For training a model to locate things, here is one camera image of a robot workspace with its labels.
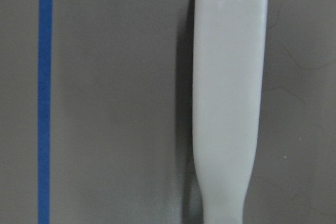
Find beige hand brush black bristles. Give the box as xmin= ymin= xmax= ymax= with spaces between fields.
xmin=193 ymin=0 xmax=268 ymax=223

